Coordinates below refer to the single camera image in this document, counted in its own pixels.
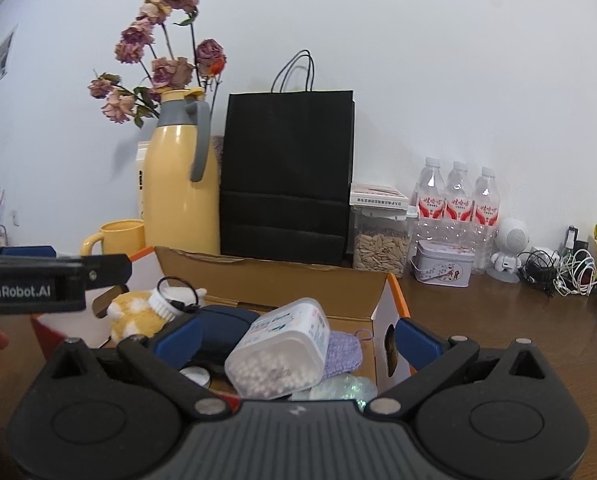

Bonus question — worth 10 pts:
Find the small white cap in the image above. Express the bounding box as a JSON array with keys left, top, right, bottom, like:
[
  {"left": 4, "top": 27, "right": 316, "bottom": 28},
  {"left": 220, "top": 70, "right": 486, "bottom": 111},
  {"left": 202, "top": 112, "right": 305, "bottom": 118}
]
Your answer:
[{"left": 180, "top": 366, "right": 212, "bottom": 388}]

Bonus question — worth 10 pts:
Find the navy zipper pouch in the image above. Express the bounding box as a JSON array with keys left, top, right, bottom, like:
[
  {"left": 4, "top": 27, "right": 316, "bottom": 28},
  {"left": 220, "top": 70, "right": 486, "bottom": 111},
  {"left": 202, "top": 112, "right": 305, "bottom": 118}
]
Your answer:
[{"left": 154, "top": 304, "right": 259, "bottom": 370}]

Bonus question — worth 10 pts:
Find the purple knit pouch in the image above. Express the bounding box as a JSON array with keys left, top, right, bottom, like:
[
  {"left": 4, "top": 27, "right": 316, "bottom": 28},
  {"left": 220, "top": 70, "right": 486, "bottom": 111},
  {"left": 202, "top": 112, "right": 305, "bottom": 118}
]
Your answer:
[{"left": 323, "top": 330, "right": 366, "bottom": 379}]

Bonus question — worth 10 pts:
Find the iridescent plastic bag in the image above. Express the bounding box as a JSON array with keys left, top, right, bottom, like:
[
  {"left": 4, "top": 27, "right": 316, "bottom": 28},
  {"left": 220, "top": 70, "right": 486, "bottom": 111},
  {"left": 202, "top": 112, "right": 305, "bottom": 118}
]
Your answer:
[{"left": 290, "top": 374, "right": 378, "bottom": 408}]

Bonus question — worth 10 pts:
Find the white cotton swab jar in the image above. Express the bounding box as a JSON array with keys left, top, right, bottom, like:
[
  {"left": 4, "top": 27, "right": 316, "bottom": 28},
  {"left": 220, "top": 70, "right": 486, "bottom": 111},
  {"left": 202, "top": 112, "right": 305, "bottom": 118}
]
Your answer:
[{"left": 225, "top": 298, "right": 330, "bottom": 400}]

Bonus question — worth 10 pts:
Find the black hair tie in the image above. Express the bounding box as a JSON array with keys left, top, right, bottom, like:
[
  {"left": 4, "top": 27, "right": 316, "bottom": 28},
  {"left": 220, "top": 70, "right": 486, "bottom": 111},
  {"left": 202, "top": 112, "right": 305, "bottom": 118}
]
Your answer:
[{"left": 154, "top": 275, "right": 203, "bottom": 311}]

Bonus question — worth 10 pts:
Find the yellow white plush toy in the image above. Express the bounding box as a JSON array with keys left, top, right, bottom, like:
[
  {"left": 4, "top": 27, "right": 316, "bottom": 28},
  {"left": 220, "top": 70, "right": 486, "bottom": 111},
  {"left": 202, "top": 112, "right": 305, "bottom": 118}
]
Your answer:
[{"left": 106, "top": 284, "right": 207, "bottom": 344}]

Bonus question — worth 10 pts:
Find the large white jar lid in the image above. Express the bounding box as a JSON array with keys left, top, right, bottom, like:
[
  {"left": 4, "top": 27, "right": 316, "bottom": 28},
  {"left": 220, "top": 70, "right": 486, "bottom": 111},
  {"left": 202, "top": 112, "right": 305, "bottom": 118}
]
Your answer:
[{"left": 148, "top": 289, "right": 184, "bottom": 322}]

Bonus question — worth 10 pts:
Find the red cardboard box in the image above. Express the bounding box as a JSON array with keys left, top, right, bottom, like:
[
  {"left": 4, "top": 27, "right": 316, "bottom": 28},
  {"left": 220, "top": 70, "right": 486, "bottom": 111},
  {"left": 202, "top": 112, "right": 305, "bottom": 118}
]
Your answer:
[{"left": 29, "top": 245, "right": 413, "bottom": 401}]

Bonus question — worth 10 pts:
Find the yellow mug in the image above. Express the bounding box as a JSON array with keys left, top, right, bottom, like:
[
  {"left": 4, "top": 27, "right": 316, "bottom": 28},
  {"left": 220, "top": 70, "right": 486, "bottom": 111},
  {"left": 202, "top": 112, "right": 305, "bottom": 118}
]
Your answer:
[{"left": 80, "top": 219, "right": 146, "bottom": 256}]

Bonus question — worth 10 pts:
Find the white tin box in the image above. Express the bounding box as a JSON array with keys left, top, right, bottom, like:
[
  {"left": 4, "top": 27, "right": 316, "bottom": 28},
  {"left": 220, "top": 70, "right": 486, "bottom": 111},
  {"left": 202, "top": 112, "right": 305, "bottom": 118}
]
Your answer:
[{"left": 411, "top": 240, "right": 474, "bottom": 288}]

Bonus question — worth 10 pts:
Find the clear seed container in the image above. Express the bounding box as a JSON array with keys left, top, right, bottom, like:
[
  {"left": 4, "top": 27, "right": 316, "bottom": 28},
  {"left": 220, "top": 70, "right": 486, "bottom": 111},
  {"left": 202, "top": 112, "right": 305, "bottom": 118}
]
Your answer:
[{"left": 353, "top": 207, "right": 413, "bottom": 278}]

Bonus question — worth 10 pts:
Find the water bottle left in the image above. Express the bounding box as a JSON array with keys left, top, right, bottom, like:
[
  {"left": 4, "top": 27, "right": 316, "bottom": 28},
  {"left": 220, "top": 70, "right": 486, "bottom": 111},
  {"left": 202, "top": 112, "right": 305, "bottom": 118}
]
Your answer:
[{"left": 411, "top": 157, "right": 446, "bottom": 247}]

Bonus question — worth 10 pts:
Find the water bottle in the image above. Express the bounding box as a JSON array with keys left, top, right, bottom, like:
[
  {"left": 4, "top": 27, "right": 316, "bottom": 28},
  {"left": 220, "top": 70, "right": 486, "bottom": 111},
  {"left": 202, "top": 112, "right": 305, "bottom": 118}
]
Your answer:
[
  {"left": 444, "top": 162, "right": 473, "bottom": 246},
  {"left": 411, "top": 157, "right": 446, "bottom": 247},
  {"left": 471, "top": 167, "right": 500, "bottom": 274}
]

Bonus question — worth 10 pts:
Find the water bottle middle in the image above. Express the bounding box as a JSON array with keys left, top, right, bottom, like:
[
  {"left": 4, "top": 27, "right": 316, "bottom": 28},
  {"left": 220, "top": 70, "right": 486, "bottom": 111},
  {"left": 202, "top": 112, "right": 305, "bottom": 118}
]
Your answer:
[{"left": 444, "top": 162, "right": 473, "bottom": 246}]

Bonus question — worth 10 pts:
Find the white robot figurine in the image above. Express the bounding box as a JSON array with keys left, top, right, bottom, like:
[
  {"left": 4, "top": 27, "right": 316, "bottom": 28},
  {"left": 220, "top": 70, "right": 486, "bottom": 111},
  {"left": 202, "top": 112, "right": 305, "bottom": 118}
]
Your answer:
[{"left": 486, "top": 218, "right": 530, "bottom": 284}]

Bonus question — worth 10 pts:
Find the white milk carton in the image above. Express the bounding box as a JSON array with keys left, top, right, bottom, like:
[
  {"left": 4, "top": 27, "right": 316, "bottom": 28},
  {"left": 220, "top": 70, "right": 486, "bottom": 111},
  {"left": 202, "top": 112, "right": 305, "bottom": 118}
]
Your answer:
[{"left": 136, "top": 141, "right": 150, "bottom": 219}]

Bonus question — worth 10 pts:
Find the yellow thermos jug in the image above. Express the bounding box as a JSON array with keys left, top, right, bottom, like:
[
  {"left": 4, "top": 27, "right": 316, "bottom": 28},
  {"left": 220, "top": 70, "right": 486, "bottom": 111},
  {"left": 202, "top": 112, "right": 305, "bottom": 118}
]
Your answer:
[{"left": 143, "top": 87, "right": 220, "bottom": 255}]

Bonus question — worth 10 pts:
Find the water bottle right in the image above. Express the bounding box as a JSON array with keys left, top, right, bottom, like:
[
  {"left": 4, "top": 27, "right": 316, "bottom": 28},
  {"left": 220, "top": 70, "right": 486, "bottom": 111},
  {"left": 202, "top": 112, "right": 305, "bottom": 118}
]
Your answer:
[{"left": 471, "top": 167, "right": 500, "bottom": 274}]

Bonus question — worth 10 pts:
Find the small white box on container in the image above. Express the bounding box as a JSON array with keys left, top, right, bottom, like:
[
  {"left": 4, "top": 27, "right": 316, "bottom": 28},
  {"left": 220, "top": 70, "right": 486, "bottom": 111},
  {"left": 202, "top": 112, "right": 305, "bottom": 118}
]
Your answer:
[{"left": 349, "top": 183, "right": 409, "bottom": 210}]

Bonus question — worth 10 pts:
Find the black paper bag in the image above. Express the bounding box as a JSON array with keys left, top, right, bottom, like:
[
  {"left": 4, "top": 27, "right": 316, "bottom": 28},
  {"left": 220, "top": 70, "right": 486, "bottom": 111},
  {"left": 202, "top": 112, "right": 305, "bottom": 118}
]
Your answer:
[{"left": 219, "top": 49, "right": 355, "bottom": 266}]

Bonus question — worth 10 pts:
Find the dried pink rose bouquet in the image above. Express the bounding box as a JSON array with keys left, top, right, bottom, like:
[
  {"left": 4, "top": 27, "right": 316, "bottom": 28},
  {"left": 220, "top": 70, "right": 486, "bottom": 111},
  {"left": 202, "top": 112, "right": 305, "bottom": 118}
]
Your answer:
[{"left": 88, "top": 0, "right": 228, "bottom": 127}]

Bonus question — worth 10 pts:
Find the tangled cables pile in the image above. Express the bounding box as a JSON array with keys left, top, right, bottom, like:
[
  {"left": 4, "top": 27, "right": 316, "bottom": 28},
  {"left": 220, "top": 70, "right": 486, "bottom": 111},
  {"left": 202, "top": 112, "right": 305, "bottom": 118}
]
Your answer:
[{"left": 517, "top": 224, "right": 597, "bottom": 299}]

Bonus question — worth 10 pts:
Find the wall poster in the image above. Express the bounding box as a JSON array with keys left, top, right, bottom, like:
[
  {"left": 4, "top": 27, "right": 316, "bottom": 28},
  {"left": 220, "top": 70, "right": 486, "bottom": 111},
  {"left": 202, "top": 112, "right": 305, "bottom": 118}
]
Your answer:
[{"left": 0, "top": 26, "right": 16, "bottom": 81}]

